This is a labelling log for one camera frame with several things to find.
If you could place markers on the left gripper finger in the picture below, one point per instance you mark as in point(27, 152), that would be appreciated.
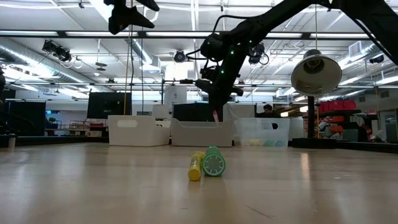
point(150, 3)
point(127, 18)

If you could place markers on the thin yellow highlighter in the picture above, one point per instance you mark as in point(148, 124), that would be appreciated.
point(195, 168)

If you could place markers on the blue chunky highlighter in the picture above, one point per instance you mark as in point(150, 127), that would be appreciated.
point(280, 143)

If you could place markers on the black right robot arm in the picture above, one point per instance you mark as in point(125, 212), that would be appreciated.
point(280, 21)

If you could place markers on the black monitor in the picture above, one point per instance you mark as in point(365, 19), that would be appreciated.
point(183, 112)
point(202, 113)
point(109, 105)

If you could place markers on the white sheet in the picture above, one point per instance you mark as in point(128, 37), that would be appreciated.
point(239, 110)

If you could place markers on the grey plastic bin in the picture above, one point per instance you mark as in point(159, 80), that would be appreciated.
point(202, 135)

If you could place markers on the white numbered sign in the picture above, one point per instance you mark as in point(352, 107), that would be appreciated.
point(175, 96)

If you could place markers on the clear plastic bin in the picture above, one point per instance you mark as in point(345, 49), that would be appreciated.
point(248, 130)

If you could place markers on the person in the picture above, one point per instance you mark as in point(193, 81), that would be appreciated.
point(267, 109)

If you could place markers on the white monitor back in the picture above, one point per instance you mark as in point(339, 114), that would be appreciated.
point(161, 111)

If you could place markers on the white plastic bin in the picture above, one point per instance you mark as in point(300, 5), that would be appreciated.
point(140, 137)

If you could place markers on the black desk lamp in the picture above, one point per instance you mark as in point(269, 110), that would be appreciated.
point(315, 74)

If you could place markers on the red storage bins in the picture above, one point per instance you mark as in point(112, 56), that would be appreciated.
point(337, 105)

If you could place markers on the black storage shelf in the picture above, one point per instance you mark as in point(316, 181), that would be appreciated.
point(348, 111)

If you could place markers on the dark partition panel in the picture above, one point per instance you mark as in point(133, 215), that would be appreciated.
point(26, 118)

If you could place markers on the white bottle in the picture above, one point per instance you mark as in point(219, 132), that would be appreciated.
point(12, 142)

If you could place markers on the black overhead frame bar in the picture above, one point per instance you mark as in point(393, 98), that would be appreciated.
point(141, 35)

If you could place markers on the black rig frame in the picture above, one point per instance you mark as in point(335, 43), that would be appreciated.
point(186, 81)

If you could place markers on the black ceiling camera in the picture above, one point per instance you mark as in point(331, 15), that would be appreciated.
point(259, 57)
point(377, 59)
point(179, 56)
point(62, 53)

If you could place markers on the silver ventilation duct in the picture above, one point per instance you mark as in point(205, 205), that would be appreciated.
point(373, 48)

